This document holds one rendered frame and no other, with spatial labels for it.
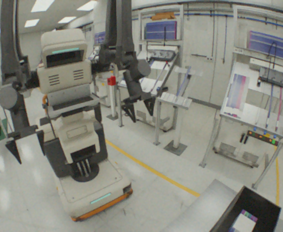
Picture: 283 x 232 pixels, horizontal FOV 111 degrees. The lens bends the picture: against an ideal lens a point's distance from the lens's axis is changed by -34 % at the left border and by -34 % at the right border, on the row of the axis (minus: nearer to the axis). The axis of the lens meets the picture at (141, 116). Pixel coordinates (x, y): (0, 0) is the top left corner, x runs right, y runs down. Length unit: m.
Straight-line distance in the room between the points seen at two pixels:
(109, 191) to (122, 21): 1.12
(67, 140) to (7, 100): 0.53
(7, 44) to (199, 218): 0.80
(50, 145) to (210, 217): 1.07
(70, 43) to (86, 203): 1.06
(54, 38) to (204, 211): 0.89
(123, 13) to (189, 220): 0.76
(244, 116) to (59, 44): 1.48
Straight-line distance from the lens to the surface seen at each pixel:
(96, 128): 1.02
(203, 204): 0.57
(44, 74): 0.72
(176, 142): 1.94
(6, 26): 0.52
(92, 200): 1.21
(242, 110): 1.49
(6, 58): 0.50
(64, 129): 0.82
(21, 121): 0.47
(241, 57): 1.98
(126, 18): 0.59
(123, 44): 0.57
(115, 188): 1.23
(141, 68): 0.51
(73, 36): 0.71
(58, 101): 0.73
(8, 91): 0.42
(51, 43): 0.67
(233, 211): 0.59
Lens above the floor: 1.27
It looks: 27 degrees down
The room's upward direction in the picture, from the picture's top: straight up
